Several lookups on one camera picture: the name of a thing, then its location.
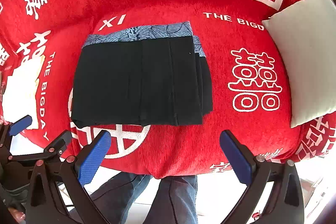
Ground person's left hand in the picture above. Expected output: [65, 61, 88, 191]
[7, 207, 27, 224]

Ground person's blue jeans legs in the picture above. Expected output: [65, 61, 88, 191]
[67, 171, 199, 224]

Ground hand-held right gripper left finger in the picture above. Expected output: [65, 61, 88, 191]
[26, 131, 112, 224]

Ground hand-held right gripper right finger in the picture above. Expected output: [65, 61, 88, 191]
[220, 130, 305, 224]

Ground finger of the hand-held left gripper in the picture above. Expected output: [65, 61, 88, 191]
[7, 131, 73, 170]
[0, 115, 33, 153]

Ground red printed blanket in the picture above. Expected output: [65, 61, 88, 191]
[0, 0, 332, 179]

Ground black pants patterned blue waistband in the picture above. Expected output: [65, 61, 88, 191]
[70, 21, 213, 129]

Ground pale grey pillow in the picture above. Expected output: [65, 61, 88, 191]
[262, 0, 336, 129]

